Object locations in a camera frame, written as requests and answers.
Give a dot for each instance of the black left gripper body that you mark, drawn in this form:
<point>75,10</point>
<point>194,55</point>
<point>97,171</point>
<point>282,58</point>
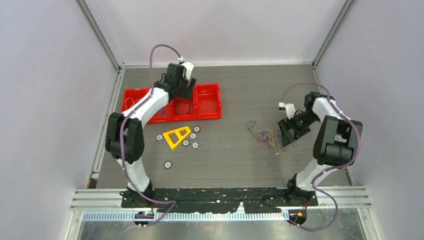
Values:
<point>182,84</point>

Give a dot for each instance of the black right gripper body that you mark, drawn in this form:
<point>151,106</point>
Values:
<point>299,123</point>

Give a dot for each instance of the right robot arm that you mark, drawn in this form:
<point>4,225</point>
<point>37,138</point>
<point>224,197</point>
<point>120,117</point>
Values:
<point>335,146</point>

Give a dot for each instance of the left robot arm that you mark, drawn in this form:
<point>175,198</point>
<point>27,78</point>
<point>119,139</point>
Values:
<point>125,131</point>

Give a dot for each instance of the red plastic bin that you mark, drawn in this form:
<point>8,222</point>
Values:
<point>183,110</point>
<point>132,96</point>
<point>160,114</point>
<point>208,101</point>

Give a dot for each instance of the red plastic bin far right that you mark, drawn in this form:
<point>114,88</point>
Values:
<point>208,101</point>

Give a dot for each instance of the black 100 poker chip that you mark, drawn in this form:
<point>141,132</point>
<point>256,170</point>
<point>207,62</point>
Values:
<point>196,129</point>

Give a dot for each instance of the blue 10 poker chip upper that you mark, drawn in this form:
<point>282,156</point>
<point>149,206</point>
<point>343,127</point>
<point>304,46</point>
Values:
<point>193,136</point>

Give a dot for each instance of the green 50 poker chip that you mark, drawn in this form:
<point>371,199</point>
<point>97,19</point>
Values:
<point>185,143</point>

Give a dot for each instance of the blue 10 poker chip right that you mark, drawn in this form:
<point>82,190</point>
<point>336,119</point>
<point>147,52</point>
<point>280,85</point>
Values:
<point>195,145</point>

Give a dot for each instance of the red plastic bin far left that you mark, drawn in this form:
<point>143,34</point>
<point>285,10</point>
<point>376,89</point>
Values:
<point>132,96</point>

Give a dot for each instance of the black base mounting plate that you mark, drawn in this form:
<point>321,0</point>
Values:
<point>254,200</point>

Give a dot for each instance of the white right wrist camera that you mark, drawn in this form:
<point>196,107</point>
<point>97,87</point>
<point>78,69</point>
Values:
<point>289,109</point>

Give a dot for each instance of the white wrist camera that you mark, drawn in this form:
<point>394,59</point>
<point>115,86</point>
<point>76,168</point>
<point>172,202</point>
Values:
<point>289,109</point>
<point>188,68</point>

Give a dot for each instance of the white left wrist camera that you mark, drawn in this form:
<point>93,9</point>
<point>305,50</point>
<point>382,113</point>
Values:
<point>188,68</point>

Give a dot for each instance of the yellow plastic triangle frame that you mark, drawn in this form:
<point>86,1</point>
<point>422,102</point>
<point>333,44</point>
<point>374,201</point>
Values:
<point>176,136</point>

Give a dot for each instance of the aluminium frame rail left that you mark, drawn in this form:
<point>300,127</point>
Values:
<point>75,217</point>

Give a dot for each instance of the white slotted cable duct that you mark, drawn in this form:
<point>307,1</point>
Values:
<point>149,216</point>

